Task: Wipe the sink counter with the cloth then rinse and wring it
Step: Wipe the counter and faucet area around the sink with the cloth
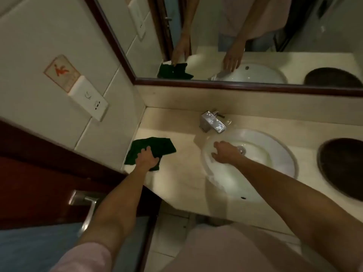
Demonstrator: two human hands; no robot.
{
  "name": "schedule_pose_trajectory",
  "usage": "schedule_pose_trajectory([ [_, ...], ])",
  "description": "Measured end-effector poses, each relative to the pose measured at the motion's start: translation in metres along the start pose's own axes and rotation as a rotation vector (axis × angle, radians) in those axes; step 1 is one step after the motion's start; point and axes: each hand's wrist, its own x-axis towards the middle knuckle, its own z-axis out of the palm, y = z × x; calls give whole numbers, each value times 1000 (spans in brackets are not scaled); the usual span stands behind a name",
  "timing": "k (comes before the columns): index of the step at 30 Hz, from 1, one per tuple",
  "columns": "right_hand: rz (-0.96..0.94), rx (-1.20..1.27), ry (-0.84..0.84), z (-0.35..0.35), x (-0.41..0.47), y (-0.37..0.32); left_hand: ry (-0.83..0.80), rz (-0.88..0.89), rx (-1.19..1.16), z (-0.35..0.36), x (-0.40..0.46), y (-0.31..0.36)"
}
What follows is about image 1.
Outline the white wall socket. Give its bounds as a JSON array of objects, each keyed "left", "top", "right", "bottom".
[{"left": 67, "top": 75, "right": 109, "bottom": 122}]

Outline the dark green cleaning cloth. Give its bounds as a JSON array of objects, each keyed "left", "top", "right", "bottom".
[{"left": 124, "top": 137, "right": 177, "bottom": 172}]

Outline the white oval sink basin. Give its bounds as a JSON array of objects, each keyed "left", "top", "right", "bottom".
[{"left": 200, "top": 128, "right": 299, "bottom": 205}]

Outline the person's right hand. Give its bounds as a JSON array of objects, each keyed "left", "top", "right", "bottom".
[{"left": 211, "top": 141, "right": 242, "bottom": 165}]

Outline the chrome faucet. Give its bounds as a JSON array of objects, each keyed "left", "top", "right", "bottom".
[{"left": 199, "top": 110, "right": 227, "bottom": 134}]

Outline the metal door handle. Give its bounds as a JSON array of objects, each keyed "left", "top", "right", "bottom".
[{"left": 69, "top": 190, "right": 100, "bottom": 236}]

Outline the pink shirt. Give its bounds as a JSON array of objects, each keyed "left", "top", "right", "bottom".
[{"left": 50, "top": 223, "right": 344, "bottom": 272}]

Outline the person's left hand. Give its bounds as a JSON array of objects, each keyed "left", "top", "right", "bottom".
[{"left": 135, "top": 146, "right": 163, "bottom": 170}]

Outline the bathroom door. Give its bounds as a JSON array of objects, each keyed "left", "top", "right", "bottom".
[{"left": 0, "top": 119, "right": 160, "bottom": 272}]

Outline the person's left forearm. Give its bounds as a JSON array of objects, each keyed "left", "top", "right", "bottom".
[{"left": 76, "top": 164, "right": 157, "bottom": 254}]

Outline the dark round tray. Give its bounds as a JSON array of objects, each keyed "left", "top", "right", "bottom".
[{"left": 316, "top": 138, "right": 363, "bottom": 202}]

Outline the orange figure warning sticker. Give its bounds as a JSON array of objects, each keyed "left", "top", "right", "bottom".
[{"left": 43, "top": 54, "right": 81, "bottom": 93}]

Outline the person's right forearm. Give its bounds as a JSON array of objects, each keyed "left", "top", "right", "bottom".
[{"left": 237, "top": 156, "right": 363, "bottom": 262}]

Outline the dark framed wall mirror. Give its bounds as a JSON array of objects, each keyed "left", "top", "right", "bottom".
[{"left": 82, "top": 0, "right": 363, "bottom": 97}]

